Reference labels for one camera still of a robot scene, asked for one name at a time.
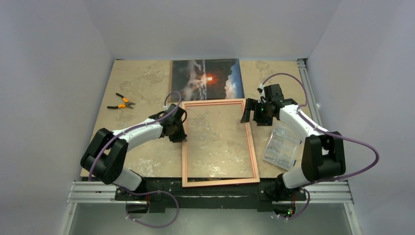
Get sunset landscape photo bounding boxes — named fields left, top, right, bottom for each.
left=169, top=59, right=245, bottom=102

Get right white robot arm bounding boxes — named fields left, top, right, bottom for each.
left=240, top=84, right=346, bottom=199

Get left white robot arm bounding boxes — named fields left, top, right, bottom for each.
left=80, top=104, right=187, bottom=200

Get clear plastic screw box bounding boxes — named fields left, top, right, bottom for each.
left=262, top=124, right=301, bottom=171

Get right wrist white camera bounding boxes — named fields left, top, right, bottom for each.
left=257, top=83, right=266, bottom=103

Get orange handled pliers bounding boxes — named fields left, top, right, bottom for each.
left=107, top=93, right=136, bottom=110

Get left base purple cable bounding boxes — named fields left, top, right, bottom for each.
left=121, top=189, right=180, bottom=229

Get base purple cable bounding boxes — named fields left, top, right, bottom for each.
left=274, top=189, right=311, bottom=221
left=121, top=189, right=180, bottom=229

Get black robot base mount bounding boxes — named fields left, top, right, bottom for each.
left=115, top=177, right=307, bottom=213

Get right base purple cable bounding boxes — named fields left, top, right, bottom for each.
left=274, top=189, right=311, bottom=221

